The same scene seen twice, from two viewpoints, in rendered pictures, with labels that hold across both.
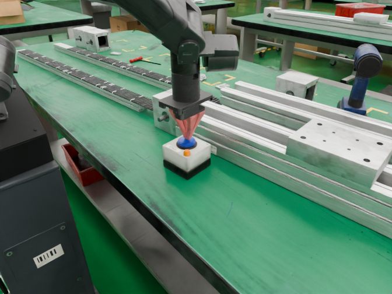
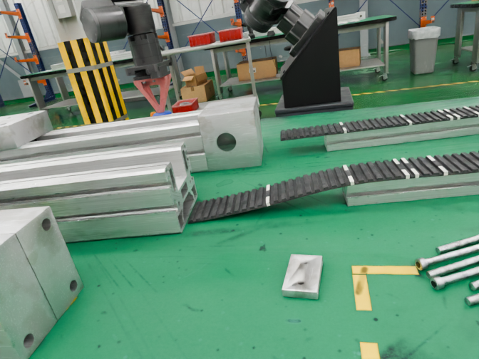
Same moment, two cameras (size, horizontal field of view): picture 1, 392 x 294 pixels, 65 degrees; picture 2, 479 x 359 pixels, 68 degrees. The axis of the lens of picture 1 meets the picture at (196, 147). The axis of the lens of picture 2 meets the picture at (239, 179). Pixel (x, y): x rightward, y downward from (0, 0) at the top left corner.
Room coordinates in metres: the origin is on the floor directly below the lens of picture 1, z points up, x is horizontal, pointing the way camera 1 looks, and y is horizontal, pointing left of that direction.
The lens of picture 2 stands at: (1.30, -0.28, 1.00)
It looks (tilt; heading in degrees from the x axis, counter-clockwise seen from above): 23 degrees down; 147
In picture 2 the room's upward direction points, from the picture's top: 10 degrees counter-clockwise
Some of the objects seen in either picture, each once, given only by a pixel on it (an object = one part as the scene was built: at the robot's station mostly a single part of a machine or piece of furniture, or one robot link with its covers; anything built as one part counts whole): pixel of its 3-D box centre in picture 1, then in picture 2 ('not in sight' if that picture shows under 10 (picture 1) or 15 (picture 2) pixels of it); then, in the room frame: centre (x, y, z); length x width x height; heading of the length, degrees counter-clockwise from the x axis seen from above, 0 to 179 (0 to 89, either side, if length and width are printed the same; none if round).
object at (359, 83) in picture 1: (357, 84); not in sight; (0.84, -0.46, 0.89); 0.20 x 0.08 x 0.22; 159
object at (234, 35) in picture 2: not in sight; (206, 82); (-1.90, 1.62, 0.50); 1.03 x 0.55 x 1.01; 53
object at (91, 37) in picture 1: (95, 41); not in sight; (1.67, 0.53, 0.83); 0.11 x 0.10 x 0.10; 139
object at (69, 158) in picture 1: (91, 158); not in sight; (1.38, 0.57, 0.27); 0.31 x 0.21 x 0.10; 35
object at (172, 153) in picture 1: (189, 153); not in sight; (0.60, 0.02, 0.81); 0.10 x 0.08 x 0.06; 137
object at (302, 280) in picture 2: (222, 86); (303, 275); (1.11, -0.10, 0.78); 0.05 x 0.03 x 0.01; 126
